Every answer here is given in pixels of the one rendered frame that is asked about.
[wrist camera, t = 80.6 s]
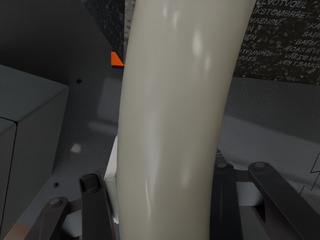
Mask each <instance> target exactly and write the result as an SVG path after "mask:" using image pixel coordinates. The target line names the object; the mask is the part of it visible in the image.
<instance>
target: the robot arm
mask: <svg viewBox="0 0 320 240"><path fill-rule="evenodd" d="M117 141H118V135H117V136H116V138H115V141H114V144H113V148H112V152H111V155H110V160H109V163H108V166H105V167H99V168H97V169H96V170H95V171H94V172H92V173H88V174H85V175H83V176H81V177H80V178H79V179H78V184H79V188H80V191H81V197H80V198H78V199H76V200H73V201H70V202H69V201H68V199H67V198H66V197H57V198H53V199H51V200H50V201H48V202H47V203H46V204H45V205H44V207H43V208H42V210H41V212H40V213H39V215H38V217H37V218H36V220H35V222H34V223H33V225H32V227H31V229H30V230H29V232H28V234H27V235H26V237H25V239H24V240H79V239H80V237H79V236H80V235H82V240H116V235H115V230H114V226H113V221H112V216H113V219H114V222H115V223H117V224H118V223H119V218H118V201H117ZM239 205H243V206H251V209H252V211H253V212H254V214H255V215H256V217H257V219H258V220H259V222H260V224H261V225H262V227H263V228H264V230H265V231H266V233H267V235H268V237H269V238H270V240H320V214H318V213H317V212H316V210H314V208H313V207H312V206H310V204H308V202H307V201H306V200H305V199H304V198H303V197H302V196H301V195H300V194H299V193H298V192H297V191H296V190H295V189H294V188H293V187H292V186H291V185H290V184H289V183H288V182H287V181H286V180H285V179H284V178H283V177H282V176H281V175H280V174H279V173H278V171H277V170H276V169H275V168H274V167H273V166H272V165H270V164H269V163H266V162H261V161H259V162H254V163H252V164H250V165H249V166H248V170H236V169H234V167H233V165H232V164H230V163H227V162H226V160H225V158H224V157H223V155H222V153H221V152H220V150H219V149H217V153H216V159H215V165H214V174H213V182H212V193H211V205H210V240H243V233H242V225H241V218H240V209H239Z"/></svg>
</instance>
